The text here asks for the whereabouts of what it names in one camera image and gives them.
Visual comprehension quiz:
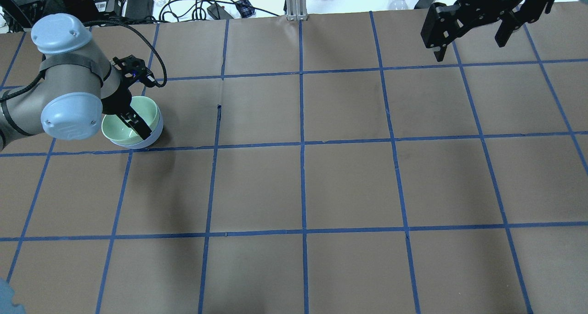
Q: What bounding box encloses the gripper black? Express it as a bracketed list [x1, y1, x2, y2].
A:
[421, 0, 555, 62]
[101, 55, 156, 140]

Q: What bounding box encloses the green bowl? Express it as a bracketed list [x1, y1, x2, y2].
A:
[101, 96, 160, 144]

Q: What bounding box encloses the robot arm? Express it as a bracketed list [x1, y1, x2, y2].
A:
[0, 13, 164, 149]

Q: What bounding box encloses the white light bulb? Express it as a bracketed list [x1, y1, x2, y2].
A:
[389, 0, 409, 11]

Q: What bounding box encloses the black power adapter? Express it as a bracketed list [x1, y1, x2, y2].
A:
[124, 0, 154, 20]

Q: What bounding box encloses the aluminium frame post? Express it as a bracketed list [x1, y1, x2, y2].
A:
[285, 0, 308, 21]

